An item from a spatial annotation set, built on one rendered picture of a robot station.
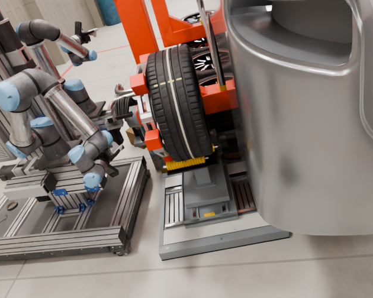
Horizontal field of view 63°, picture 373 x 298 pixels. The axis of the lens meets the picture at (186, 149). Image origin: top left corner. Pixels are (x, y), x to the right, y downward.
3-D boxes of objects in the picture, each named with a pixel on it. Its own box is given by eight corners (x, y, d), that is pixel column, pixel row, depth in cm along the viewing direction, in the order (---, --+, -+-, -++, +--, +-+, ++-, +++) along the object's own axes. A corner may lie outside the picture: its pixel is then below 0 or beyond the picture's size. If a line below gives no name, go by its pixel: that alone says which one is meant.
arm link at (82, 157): (81, 141, 143) (95, 158, 148) (63, 155, 137) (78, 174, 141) (89, 138, 138) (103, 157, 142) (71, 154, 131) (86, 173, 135)
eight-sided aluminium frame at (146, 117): (172, 171, 179) (142, 88, 148) (161, 174, 180) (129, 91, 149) (172, 123, 223) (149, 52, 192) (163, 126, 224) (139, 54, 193)
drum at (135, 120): (163, 125, 184) (157, 104, 176) (129, 133, 186) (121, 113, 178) (164, 113, 196) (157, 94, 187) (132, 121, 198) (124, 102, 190)
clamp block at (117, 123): (123, 127, 169) (119, 119, 166) (107, 130, 170) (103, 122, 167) (124, 122, 173) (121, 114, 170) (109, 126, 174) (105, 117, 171)
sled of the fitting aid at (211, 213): (238, 219, 202) (237, 209, 197) (186, 229, 207) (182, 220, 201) (228, 171, 243) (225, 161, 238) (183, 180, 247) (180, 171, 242)
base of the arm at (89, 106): (73, 117, 216) (67, 105, 211) (81, 107, 228) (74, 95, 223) (92, 113, 213) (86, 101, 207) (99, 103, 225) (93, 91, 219)
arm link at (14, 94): (44, 148, 173) (40, 81, 130) (22, 165, 164) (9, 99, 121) (28, 135, 174) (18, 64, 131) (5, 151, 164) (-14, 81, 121)
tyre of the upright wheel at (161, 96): (200, 86, 226) (217, 168, 199) (169, 93, 229) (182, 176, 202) (182, 17, 166) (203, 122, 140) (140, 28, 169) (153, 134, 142)
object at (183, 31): (216, 34, 387) (211, 5, 367) (176, 45, 393) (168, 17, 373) (214, 31, 400) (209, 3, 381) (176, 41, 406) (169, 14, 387)
